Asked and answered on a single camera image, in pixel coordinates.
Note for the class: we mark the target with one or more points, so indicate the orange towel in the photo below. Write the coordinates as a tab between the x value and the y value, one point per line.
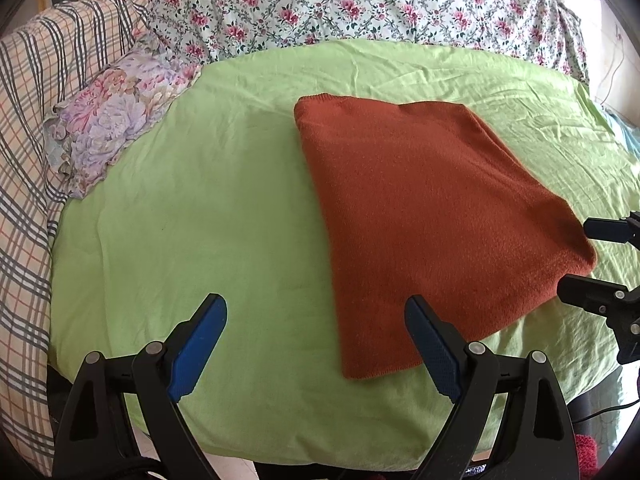
425	210

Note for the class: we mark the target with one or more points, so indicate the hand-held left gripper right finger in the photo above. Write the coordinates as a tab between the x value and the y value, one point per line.
435	345

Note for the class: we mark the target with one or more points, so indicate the red fuzzy cloth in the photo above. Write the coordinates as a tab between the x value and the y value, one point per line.
586	450

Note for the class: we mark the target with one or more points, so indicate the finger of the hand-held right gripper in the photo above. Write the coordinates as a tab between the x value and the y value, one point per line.
612	230
590	292

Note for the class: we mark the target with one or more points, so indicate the light blue cloth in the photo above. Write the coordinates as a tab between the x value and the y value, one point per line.
625	130

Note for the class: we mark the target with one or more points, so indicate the pink floral quilt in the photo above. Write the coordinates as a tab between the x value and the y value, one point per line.
350	0

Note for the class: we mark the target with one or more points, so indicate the light green bed sheet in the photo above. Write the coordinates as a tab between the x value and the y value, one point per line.
200	210

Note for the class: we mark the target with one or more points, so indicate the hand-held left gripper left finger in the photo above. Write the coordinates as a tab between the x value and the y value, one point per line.
200	345

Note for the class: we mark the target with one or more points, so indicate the plaid quilt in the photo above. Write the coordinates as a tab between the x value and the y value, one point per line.
25	160

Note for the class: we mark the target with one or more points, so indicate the purple floral pillow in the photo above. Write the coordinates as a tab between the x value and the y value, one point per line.
110	115

